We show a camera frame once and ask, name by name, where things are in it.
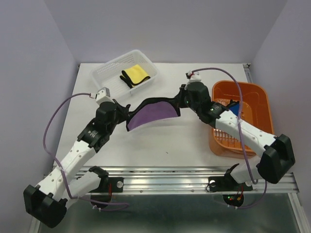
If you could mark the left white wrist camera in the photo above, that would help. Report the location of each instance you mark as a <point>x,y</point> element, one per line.
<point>103,95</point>

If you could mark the blue towel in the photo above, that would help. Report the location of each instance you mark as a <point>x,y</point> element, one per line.
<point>234,107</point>

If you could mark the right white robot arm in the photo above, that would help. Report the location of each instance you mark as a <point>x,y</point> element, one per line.
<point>274,154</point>

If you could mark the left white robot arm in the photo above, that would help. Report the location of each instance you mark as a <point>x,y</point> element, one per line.
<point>49,200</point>

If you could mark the white plastic basket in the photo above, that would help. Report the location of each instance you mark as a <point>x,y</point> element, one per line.
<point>108,74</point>

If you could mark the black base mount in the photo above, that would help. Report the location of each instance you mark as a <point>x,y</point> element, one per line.
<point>227,184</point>
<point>101,192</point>

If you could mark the yellow black-edged towel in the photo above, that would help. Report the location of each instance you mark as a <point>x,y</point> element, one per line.
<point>134,76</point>

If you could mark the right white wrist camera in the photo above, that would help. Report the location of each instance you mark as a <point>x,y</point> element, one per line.
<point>193,76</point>

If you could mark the orange plastic tub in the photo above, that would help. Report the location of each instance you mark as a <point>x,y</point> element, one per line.
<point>255,110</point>

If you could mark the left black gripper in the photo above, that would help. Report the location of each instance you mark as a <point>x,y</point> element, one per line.
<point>123,111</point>

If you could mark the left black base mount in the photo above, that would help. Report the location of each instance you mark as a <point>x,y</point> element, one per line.
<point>101,192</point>

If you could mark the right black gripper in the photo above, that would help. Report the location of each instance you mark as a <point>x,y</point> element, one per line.
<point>183,90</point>

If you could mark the aluminium mounting rail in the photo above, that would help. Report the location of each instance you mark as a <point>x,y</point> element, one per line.
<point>184,181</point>

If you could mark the purple black-edged towel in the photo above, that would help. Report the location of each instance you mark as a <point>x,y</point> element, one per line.
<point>152,109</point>

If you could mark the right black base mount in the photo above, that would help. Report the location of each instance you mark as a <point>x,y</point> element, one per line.
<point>227,184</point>

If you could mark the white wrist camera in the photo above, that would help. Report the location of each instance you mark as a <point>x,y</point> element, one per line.
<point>193,76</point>
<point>103,95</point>

